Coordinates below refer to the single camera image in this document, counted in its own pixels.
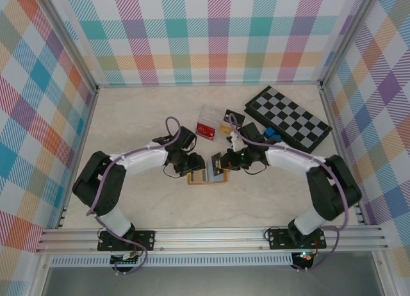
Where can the black and grey chessboard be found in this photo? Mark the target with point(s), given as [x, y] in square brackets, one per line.
[288, 116]

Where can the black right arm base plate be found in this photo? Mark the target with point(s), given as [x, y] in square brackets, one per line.
[278, 238]

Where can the gold yellow card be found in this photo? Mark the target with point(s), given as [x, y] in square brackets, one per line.
[225, 129]

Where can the blue block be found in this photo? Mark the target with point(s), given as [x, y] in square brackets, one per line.
[270, 132]
[277, 138]

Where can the red card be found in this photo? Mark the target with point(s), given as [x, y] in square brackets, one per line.
[205, 131]

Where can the clear plastic card box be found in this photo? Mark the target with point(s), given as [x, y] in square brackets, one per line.
[211, 111]

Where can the tan card with grey stripe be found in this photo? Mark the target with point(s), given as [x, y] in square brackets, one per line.
[200, 177]

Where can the aluminium frame post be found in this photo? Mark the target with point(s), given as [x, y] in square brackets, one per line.
[68, 43]
[349, 39]

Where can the black card with white mark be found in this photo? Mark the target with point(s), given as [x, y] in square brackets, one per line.
[237, 116]

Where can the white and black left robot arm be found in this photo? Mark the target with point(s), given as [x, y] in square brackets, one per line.
[141, 159]

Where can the orange booklet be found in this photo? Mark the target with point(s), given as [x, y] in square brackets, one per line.
[213, 179]

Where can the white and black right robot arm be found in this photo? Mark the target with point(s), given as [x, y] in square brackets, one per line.
[288, 158]

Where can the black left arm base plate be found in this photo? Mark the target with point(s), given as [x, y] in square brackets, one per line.
[144, 240]

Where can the small circuit board with lights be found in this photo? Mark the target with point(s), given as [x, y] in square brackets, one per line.
[303, 256]

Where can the aluminium side rail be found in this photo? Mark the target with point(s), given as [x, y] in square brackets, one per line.
[331, 116]
[77, 163]

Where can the aluminium rail under arm bases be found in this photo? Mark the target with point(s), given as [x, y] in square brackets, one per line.
[208, 238]

